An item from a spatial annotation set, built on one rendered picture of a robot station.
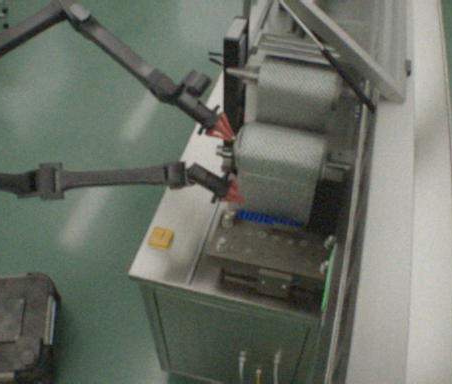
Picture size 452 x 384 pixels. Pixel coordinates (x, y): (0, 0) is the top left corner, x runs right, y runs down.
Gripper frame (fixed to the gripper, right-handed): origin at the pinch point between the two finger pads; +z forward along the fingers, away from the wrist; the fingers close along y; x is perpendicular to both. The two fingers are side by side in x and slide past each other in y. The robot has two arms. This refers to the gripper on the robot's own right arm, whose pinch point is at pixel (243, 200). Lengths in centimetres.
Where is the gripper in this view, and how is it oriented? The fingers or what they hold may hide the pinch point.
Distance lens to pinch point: 161.6
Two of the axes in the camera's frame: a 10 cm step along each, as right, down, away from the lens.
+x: 4.8, -4.7, -7.4
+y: -2.5, 7.4, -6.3
